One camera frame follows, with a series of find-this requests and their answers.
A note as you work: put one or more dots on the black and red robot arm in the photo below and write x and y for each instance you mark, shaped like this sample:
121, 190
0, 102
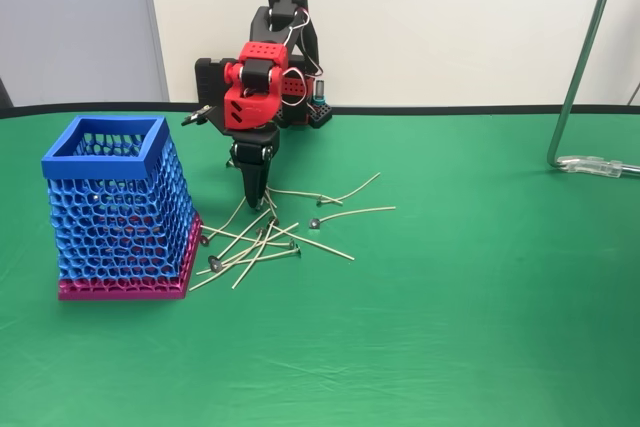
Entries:
280, 7

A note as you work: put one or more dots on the black perforated arm base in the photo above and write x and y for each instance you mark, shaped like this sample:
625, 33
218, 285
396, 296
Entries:
320, 114

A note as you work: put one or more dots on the blue and magenta mesh basket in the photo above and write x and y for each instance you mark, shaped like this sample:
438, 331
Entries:
115, 217

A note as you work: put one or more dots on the black plastic tool case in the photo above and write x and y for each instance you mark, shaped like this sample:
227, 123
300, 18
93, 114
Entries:
210, 84

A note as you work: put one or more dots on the green table cloth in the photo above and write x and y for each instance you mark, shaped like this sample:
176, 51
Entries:
400, 322

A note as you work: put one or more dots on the clear plastic clamp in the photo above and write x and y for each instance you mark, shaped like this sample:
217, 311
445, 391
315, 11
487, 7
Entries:
592, 166

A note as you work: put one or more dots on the chrome stand pole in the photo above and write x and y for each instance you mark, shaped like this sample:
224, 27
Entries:
585, 62

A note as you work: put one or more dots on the small gripper camera with mount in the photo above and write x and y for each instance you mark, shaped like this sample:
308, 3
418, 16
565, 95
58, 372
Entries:
197, 116

